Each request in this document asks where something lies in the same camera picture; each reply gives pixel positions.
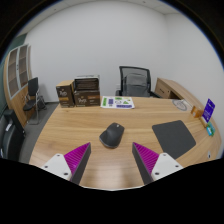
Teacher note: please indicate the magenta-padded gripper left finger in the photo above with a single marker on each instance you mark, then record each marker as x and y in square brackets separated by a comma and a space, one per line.
[76, 158]

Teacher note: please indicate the grey backpack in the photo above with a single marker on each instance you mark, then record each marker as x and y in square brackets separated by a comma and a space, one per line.
[136, 85]

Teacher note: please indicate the black mesh office chair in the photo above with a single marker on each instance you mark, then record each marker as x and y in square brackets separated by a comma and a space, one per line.
[121, 78]

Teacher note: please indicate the black leather armchair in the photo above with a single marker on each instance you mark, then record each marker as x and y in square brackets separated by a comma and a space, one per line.
[10, 136]

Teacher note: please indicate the white printed sticker sheet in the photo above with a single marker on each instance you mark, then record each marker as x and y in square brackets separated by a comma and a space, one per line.
[116, 102]

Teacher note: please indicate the dark grey mouse pad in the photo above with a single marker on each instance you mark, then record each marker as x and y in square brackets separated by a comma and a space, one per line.
[173, 138]

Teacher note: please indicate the wooden shelf unit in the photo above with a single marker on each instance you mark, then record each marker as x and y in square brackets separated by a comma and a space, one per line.
[16, 96]

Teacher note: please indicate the small brown carton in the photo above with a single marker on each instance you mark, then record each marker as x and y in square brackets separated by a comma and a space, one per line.
[65, 95]

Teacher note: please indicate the dark grey computer mouse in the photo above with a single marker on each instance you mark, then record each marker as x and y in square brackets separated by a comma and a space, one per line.
[111, 135]

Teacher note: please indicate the open dark carton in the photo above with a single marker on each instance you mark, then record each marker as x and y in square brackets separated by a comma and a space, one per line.
[86, 83]

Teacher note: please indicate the wooden side cabinet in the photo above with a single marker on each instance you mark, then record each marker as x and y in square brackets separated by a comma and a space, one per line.
[173, 87]

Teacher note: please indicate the orange cardboard box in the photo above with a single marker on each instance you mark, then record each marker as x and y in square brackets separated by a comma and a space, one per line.
[196, 112]

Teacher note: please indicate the black visitor chair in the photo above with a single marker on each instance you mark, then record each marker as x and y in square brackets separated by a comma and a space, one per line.
[32, 87]

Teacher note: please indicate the round white printed disc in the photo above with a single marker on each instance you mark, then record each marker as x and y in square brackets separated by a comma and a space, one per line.
[180, 104]

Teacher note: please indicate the small white round device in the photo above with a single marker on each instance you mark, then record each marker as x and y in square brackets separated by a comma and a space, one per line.
[209, 155]

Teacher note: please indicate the purple standing card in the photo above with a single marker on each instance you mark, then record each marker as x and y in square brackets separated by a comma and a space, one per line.
[209, 110]

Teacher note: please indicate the green packet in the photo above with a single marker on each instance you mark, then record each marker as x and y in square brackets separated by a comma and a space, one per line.
[210, 129]

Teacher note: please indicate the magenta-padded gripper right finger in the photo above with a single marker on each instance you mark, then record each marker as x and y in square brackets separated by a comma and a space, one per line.
[146, 159]

